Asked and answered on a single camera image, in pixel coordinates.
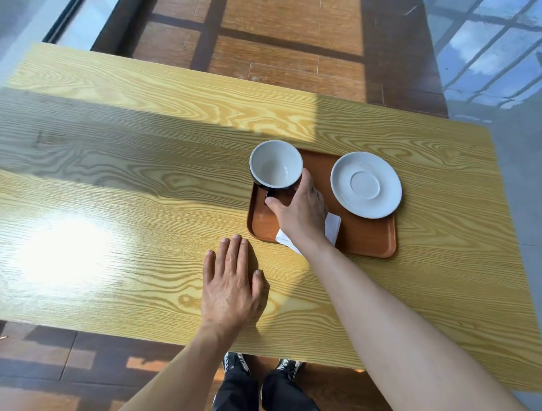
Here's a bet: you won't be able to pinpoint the white saucer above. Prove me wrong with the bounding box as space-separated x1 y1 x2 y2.
330 152 403 220

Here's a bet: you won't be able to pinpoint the person's left forearm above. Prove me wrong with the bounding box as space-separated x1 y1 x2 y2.
120 323 231 411

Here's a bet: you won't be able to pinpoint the person's black trousers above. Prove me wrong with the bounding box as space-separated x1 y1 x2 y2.
212 368 321 411

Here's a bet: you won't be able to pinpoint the person's left black white shoe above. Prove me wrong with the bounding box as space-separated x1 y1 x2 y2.
222 352 251 376

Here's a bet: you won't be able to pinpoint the black door frame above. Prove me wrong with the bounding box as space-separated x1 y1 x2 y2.
42 0 84 44

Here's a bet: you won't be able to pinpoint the brown plastic tray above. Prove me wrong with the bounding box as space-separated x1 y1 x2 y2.
247 148 398 259

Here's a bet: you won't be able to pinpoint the person's right forearm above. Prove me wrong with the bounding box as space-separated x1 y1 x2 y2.
293 238 531 411

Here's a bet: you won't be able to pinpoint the person's black white shoe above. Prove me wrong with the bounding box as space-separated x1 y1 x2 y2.
276 358 307 382
222 352 251 376

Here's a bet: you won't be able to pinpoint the person's right black white shoe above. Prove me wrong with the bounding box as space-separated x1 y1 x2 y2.
276 358 307 382

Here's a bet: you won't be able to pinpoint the dark cup with white inside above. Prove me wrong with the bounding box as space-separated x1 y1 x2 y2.
249 140 304 200

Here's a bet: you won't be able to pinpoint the person's left hand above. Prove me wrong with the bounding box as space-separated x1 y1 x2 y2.
201 234 266 335

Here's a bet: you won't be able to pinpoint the white paper napkin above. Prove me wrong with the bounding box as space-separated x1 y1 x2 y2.
275 212 342 256

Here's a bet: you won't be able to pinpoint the person's right hand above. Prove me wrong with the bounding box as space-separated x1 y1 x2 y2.
264 168 335 251

